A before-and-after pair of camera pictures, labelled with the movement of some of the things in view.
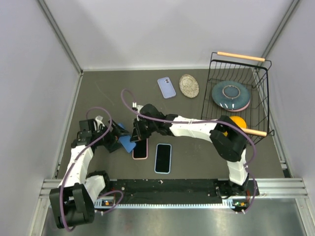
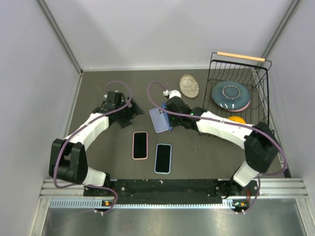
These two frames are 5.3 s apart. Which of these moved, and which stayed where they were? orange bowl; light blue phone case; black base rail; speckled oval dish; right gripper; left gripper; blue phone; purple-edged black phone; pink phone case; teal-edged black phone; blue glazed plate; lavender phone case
Moved: left gripper; right gripper; lavender phone case; blue phone
Stayed: blue glazed plate; orange bowl; speckled oval dish; light blue phone case; purple-edged black phone; teal-edged black phone; black base rail; pink phone case
